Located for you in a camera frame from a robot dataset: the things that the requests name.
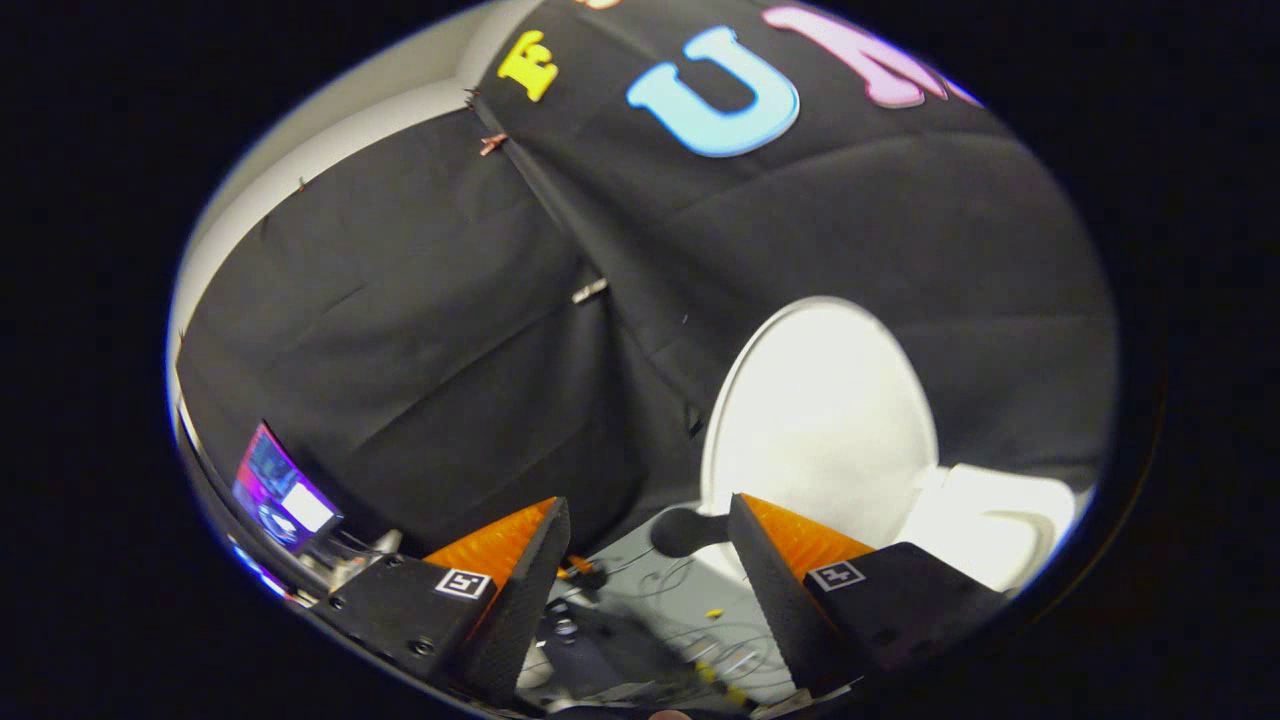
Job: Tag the white toilet lid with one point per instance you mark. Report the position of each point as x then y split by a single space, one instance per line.
820 420

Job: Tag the small red clip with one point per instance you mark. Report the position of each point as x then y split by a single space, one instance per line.
492 143

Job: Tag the black backdrop cloth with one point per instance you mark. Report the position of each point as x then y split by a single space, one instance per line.
450 350

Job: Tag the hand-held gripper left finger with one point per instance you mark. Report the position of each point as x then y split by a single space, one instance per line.
530 600

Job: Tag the lit display screen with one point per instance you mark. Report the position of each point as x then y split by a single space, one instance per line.
285 490

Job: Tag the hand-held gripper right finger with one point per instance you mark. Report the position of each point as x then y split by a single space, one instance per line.
775 600

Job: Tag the small silver clip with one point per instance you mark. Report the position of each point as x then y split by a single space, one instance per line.
590 290

